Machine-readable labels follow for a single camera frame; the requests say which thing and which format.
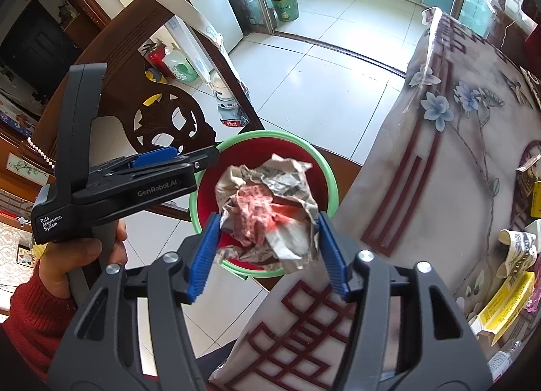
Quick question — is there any green detergent bottle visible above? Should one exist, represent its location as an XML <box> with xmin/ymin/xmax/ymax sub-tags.
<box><xmin>162</xmin><ymin>46</ymin><xmax>199</xmax><ymax>83</ymax></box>

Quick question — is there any crumpled white printed carton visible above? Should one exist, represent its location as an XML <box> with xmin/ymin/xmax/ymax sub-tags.
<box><xmin>498</xmin><ymin>228</ymin><xmax>539</xmax><ymax>280</ymax></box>

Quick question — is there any white bead string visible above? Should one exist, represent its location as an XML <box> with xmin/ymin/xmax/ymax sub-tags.
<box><xmin>27</xmin><ymin>137</ymin><xmax>57</xmax><ymax>171</ymax></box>

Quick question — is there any white cloth strap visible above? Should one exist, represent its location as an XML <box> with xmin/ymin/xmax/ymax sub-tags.
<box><xmin>144</xmin><ymin>0</ymin><xmax>226</xmax><ymax>54</ymax></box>

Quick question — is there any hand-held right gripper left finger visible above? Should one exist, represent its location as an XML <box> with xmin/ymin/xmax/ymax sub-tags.
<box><xmin>46</xmin><ymin>213</ymin><xmax>221</xmax><ymax>391</ymax></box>

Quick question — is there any newspaper wrapper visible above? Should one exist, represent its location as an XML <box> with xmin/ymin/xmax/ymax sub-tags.
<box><xmin>213</xmin><ymin>153</ymin><xmax>322</xmax><ymax>276</ymax></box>

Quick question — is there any green rimmed red basin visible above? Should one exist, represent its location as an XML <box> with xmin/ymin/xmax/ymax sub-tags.
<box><xmin>188</xmin><ymin>129</ymin><xmax>339</xmax><ymax>279</ymax></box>

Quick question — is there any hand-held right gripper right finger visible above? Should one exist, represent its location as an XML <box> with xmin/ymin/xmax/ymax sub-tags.
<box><xmin>316</xmin><ymin>211</ymin><xmax>494</xmax><ymax>391</ymax></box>

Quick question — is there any yellow plastic item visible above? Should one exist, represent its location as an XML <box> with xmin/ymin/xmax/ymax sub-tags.
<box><xmin>143</xmin><ymin>67</ymin><xmax>165</xmax><ymax>108</ymax></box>

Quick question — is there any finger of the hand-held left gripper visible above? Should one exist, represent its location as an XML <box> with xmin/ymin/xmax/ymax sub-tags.
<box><xmin>90</xmin><ymin>146</ymin><xmax>179</xmax><ymax>170</ymax></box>
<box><xmin>86</xmin><ymin>145</ymin><xmax>221</xmax><ymax>176</ymax></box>

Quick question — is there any white plastic jar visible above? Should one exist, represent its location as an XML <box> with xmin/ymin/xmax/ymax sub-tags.
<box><xmin>212</xmin><ymin>77</ymin><xmax>240</xmax><ymax>107</ymax></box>

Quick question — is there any dark brown wrapper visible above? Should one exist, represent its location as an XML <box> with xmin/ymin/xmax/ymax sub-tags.
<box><xmin>516</xmin><ymin>153</ymin><xmax>541</xmax><ymax>198</ymax></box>

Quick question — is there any red fire extinguisher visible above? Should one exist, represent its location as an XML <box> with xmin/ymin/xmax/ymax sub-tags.
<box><xmin>141</xmin><ymin>38</ymin><xmax>175</xmax><ymax>80</ymax></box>

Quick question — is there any person's left hand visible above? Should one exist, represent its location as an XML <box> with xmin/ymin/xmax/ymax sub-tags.
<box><xmin>38</xmin><ymin>220</ymin><xmax>128</xmax><ymax>306</ymax></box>

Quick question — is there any white refrigerator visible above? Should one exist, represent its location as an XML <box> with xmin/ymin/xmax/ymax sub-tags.
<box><xmin>120</xmin><ymin>0</ymin><xmax>245</xmax><ymax>56</ymax></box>

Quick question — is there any clear jar red label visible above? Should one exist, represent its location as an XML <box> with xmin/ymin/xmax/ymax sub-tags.
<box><xmin>217</xmin><ymin>101</ymin><xmax>251</xmax><ymax>128</ymax></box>

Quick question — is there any yellow medicine box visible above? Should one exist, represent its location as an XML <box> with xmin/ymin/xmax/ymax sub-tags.
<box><xmin>467</xmin><ymin>270</ymin><xmax>537</xmax><ymax>348</ymax></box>

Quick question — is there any carved wooden chair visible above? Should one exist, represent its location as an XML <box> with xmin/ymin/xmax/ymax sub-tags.
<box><xmin>31</xmin><ymin>0</ymin><xmax>365</xmax><ymax>295</ymax></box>

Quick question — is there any small clear plastic bottle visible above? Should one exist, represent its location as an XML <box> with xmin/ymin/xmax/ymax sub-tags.
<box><xmin>487</xmin><ymin>338</ymin><xmax>530</xmax><ymax>375</ymax></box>

